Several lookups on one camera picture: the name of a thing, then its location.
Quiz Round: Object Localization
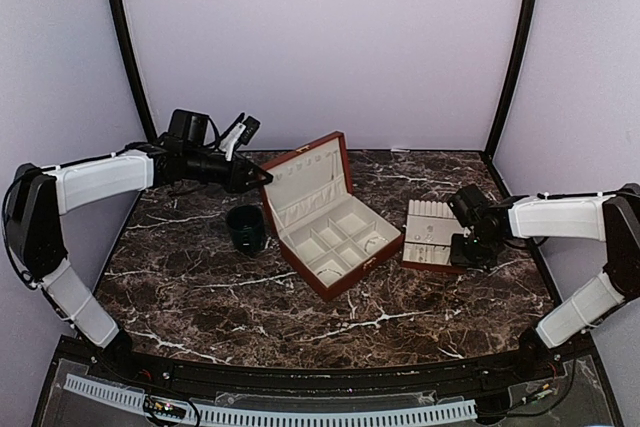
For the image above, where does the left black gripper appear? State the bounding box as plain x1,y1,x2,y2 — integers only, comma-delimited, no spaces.
184,148,273,194

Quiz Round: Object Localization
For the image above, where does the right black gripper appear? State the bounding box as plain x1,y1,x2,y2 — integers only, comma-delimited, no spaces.
451,229,500,268

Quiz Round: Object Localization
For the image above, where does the dark green cup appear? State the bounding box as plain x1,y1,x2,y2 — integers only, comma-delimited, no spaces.
225,205,266,256

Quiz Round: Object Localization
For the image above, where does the red jewelry tray cream insert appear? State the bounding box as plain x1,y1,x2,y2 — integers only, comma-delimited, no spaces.
401,200,467,274

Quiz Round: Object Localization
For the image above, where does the red wooden jewelry box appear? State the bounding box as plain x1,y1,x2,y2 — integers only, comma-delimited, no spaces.
261,132,404,301

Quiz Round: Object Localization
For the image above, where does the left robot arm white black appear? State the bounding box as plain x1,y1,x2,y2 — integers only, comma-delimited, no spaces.
1,109,273,383

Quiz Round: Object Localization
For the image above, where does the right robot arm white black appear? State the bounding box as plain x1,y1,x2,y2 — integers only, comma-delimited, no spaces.
446,183,639,381

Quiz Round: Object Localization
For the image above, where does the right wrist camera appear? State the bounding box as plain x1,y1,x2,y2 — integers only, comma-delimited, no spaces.
447,184,490,227

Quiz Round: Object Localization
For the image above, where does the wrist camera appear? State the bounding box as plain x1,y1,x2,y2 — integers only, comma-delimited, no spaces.
447,184,490,227
219,112,261,161

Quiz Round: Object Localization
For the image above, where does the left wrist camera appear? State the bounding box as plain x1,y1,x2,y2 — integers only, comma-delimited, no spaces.
219,112,261,161

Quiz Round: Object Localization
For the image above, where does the white slotted cable duct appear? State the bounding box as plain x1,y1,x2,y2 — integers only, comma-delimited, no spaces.
63,374,477,426

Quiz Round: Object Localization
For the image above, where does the black front table rail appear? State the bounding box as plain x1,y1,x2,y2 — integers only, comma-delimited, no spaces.
59,334,596,398

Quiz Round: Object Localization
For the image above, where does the left black frame post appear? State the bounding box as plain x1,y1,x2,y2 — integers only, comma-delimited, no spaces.
108,0,158,142

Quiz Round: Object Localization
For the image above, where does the black frame post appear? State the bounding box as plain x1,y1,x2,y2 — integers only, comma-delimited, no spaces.
483,0,536,162
108,0,158,142

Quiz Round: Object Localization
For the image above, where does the right black frame post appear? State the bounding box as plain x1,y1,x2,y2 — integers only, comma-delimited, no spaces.
483,0,536,162

